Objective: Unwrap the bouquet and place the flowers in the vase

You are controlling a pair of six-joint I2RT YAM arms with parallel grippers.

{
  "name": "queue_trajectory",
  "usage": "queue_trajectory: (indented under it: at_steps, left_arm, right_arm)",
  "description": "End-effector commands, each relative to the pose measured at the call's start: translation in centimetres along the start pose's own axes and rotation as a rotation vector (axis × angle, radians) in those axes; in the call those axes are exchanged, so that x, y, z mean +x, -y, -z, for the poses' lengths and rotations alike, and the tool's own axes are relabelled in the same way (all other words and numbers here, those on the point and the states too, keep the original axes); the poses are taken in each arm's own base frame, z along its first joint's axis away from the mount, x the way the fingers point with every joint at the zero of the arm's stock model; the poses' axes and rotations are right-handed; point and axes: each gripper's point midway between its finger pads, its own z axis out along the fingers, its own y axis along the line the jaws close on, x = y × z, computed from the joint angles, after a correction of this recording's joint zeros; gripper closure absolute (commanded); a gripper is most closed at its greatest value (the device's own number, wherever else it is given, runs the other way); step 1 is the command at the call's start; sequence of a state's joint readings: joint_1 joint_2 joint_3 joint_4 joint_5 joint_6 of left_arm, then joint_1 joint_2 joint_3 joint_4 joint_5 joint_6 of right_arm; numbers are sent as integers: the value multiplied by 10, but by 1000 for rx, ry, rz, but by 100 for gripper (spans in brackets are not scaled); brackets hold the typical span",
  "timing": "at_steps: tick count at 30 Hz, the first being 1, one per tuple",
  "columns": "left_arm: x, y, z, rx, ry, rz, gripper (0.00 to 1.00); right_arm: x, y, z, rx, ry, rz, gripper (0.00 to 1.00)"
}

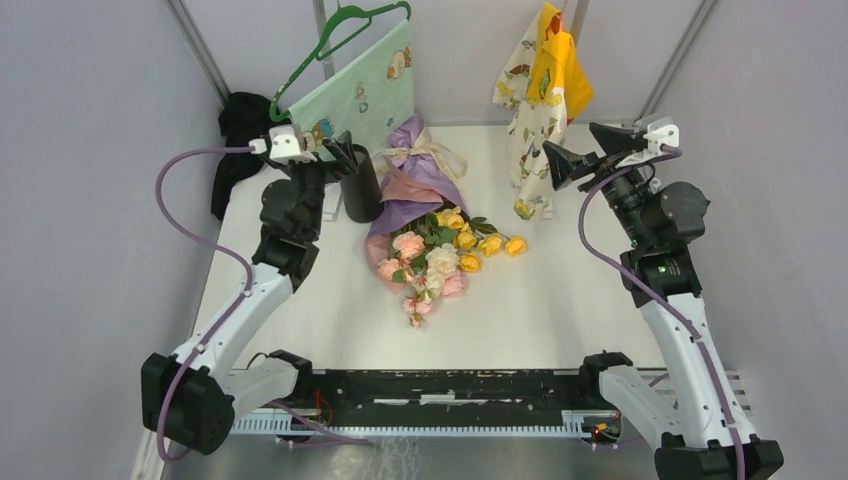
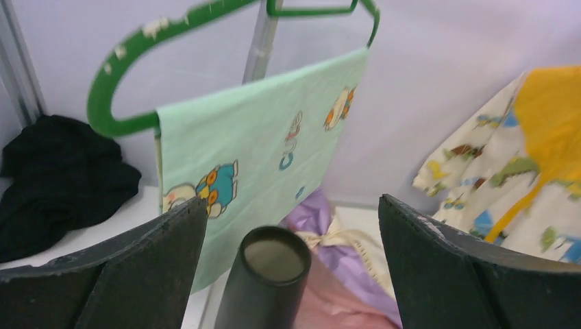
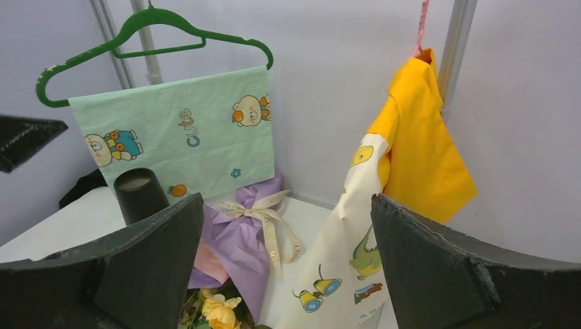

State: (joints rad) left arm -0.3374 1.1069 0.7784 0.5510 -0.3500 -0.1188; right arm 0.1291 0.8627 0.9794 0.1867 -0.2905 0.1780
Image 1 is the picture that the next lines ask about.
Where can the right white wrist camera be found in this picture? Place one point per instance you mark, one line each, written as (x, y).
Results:
(654, 134)

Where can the black cylindrical vase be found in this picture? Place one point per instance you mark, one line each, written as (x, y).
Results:
(361, 190)

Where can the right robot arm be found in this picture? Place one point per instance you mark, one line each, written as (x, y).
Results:
(703, 433)

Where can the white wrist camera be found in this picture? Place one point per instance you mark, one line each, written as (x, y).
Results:
(282, 146)
(654, 134)

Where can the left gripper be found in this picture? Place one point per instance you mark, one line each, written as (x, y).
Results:
(340, 150)

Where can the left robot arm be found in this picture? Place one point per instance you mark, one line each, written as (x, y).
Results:
(192, 397)

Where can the green cartoon cloth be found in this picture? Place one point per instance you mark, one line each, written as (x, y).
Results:
(371, 97)

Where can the purple wrapping paper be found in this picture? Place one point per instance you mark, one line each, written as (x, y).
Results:
(419, 175)

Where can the yellow cartoon child jacket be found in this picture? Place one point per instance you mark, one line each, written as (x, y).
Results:
(546, 88)

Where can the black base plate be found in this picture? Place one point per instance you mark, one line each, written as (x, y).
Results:
(418, 399)

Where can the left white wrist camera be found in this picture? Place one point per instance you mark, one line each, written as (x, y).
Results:
(282, 146)

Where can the pink wrapping paper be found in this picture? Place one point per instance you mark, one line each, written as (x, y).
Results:
(403, 201)

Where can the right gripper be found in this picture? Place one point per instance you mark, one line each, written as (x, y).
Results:
(567, 166)

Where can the artificial flower bunch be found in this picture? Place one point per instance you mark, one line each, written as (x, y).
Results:
(428, 259)

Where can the beige printed ribbon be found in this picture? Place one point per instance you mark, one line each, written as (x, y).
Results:
(411, 146)

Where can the green clothes hanger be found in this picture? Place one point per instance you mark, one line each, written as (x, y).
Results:
(321, 51)

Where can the white slotted cable duct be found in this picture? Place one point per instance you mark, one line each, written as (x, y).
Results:
(289, 423)

